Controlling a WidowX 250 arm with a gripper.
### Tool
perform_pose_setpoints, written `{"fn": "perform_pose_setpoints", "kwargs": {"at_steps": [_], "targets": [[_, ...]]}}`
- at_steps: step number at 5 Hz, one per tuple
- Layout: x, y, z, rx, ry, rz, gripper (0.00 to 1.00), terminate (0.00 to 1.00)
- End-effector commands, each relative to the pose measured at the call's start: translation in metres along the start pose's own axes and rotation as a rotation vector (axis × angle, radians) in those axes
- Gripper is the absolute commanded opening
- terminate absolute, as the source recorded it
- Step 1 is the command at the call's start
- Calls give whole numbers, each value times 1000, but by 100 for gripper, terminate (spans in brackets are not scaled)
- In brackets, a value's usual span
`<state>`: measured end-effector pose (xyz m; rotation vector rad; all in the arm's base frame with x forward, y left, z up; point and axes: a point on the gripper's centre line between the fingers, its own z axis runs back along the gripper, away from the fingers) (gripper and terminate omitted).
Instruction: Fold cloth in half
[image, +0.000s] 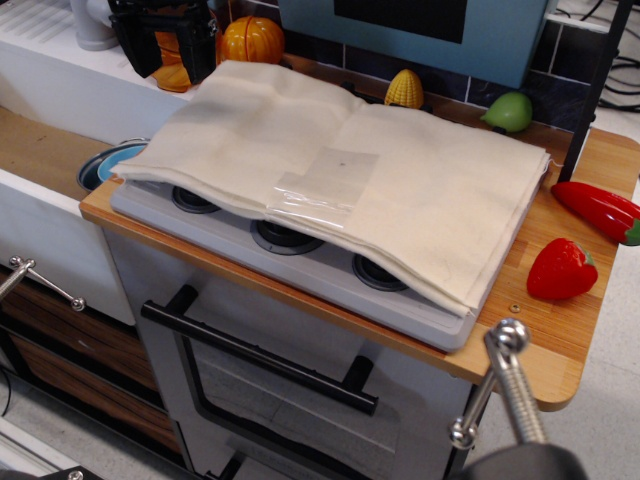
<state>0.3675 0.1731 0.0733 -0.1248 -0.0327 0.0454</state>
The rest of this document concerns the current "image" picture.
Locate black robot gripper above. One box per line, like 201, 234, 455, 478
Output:
108, 1, 218, 84

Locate cream folded cloth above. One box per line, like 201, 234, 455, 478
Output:
114, 60, 549, 315

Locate orange toy squash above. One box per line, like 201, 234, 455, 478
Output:
152, 32, 192, 93

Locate white toy faucet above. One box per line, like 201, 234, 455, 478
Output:
70, 0, 118, 51

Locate orange toy pumpkin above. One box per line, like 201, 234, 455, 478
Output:
221, 16, 285, 64

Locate white toy sink counter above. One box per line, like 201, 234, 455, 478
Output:
1, 1, 187, 325

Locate grey toy stove top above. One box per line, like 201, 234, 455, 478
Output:
110, 181, 476, 351

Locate clear tape patch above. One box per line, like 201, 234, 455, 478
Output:
266, 148, 379, 229

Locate yellow toy corn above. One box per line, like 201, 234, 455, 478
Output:
384, 69, 424, 109

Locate metal clamp screw left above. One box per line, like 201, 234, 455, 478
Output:
1, 256, 87, 312

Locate metal clamp screw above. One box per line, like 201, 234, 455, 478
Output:
1, 256, 87, 312
449, 318, 548, 450

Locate light blue microwave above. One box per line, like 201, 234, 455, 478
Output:
278, 1, 556, 87

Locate wooden drawer cabinet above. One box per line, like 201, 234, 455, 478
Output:
1, 279, 185, 466

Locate green toy pear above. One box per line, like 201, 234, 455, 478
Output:
481, 92, 533, 133

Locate white toy oven door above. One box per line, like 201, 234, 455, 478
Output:
134, 277, 471, 479

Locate black metal stand pole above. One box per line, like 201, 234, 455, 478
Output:
558, 0, 634, 182

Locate metal clamp screw right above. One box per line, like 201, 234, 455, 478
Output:
449, 318, 548, 450

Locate red toy strawberry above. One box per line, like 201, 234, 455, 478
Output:
527, 238, 599, 300

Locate red toy chili pepper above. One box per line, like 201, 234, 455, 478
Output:
551, 181, 639, 246

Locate black oven door handle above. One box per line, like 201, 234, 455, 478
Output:
141, 285, 378, 416

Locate black cables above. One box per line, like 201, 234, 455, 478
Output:
552, 0, 640, 114

